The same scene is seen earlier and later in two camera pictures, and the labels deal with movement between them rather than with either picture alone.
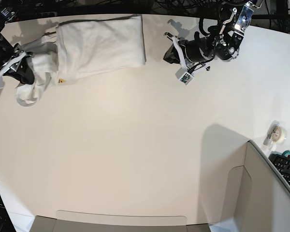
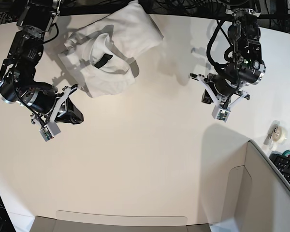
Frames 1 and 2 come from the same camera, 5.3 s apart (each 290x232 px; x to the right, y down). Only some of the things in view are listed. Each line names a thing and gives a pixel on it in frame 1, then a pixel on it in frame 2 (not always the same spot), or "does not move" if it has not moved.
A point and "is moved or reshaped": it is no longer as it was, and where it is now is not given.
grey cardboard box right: x=259 y=198 does not move
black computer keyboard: x=289 y=167 does not move
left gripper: x=21 y=63 to x=48 y=104
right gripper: x=193 y=52 to x=224 y=99
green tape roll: x=287 y=152 does not move
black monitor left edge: x=0 y=221 does not move
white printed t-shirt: x=82 y=46 is moved or reshaped
